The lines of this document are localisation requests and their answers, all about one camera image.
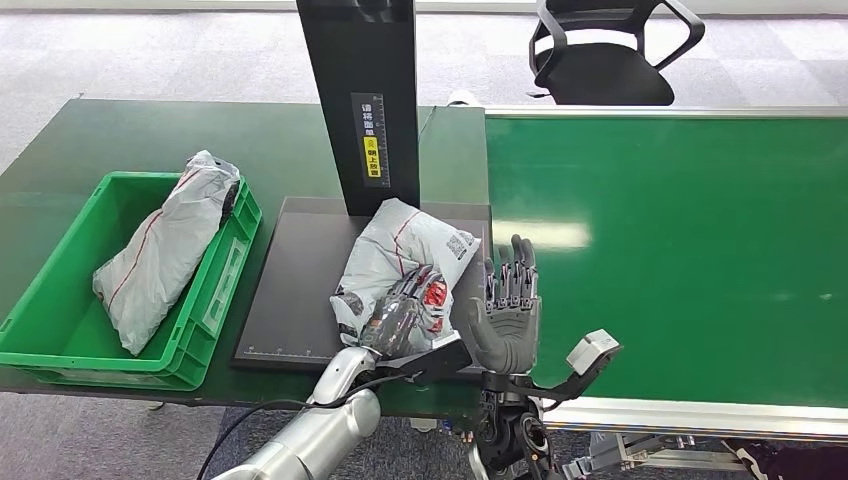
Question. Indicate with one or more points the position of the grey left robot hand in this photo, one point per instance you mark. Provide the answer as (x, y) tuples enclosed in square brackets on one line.
[(397, 324)]

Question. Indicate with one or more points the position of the grey mailer package red print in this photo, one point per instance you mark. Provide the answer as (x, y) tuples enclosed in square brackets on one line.
[(391, 252)]

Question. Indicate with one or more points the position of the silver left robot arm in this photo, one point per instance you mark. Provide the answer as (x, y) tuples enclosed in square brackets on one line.
[(318, 437)]

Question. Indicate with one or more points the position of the black item white stripe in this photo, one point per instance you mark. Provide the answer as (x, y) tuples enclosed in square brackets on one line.
[(788, 460)]

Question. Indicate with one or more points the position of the green plastic crate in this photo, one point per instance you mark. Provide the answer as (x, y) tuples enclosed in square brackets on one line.
[(63, 324)]

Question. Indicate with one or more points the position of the black inbound scanner machine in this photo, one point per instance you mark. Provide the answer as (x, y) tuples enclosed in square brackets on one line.
[(298, 285)]

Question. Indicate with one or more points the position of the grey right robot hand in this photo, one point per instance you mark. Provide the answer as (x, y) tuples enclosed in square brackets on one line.
[(507, 331)]

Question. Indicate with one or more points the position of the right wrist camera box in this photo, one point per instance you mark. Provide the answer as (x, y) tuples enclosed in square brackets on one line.
[(591, 351)]

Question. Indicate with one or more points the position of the black office chair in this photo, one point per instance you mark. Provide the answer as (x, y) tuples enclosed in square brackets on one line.
[(603, 73)]

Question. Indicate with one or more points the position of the plain grey mailer package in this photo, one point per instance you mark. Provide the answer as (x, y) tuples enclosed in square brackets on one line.
[(162, 255)]

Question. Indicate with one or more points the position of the green conveyor belt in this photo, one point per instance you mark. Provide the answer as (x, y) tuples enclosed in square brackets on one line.
[(662, 199)]

